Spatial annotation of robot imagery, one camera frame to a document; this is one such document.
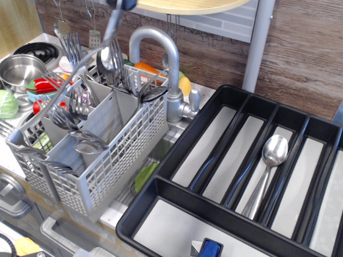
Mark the hanging small spatula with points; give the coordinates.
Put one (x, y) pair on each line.
(94, 34)

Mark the steel spoon in basket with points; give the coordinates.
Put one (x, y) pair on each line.
(106, 65)

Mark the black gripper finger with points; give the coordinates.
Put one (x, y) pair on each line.
(128, 3)

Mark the steel fork front left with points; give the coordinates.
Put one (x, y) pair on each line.
(58, 115)

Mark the blue object at bottom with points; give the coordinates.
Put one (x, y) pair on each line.
(206, 248)

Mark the silver kitchen faucet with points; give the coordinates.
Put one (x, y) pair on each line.
(177, 108)

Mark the black stove burner coil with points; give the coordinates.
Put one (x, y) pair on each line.
(45, 52)

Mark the steel fork beside spoon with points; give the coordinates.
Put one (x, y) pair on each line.
(117, 68)

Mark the steel spoon lying on basket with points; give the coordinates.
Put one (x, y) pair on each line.
(87, 143)

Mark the green toy leaf in sink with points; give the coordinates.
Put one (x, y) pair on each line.
(143, 176)

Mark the black cutlery tray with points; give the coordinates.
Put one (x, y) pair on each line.
(200, 188)

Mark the dark spoon at basket corner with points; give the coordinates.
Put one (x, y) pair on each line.
(152, 94)

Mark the toy carrot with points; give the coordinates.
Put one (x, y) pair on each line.
(145, 67)

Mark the steel pot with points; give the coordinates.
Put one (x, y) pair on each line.
(17, 71)

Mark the light wooden shelf board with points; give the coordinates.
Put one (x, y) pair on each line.
(190, 7)

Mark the hanging skimmer ladle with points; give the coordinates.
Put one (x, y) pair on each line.
(61, 26)

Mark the steel spoon in tray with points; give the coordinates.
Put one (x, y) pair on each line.
(274, 154)

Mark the red toy pepper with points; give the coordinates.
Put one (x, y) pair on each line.
(44, 86)

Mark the short steel fork middle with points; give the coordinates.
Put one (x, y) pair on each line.
(79, 104)

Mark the grey plastic cutlery basket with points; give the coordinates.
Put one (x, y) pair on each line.
(85, 184)

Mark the green toy cabbage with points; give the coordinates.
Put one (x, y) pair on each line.
(9, 105)

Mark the yellow toy at bottom left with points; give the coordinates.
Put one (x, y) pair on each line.
(25, 246)

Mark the big steel spoon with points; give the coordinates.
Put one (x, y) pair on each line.
(110, 33)

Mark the tall steel fork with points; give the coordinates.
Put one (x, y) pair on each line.
(73, 51)

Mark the toy corn cob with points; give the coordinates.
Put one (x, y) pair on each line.
(185, 86)

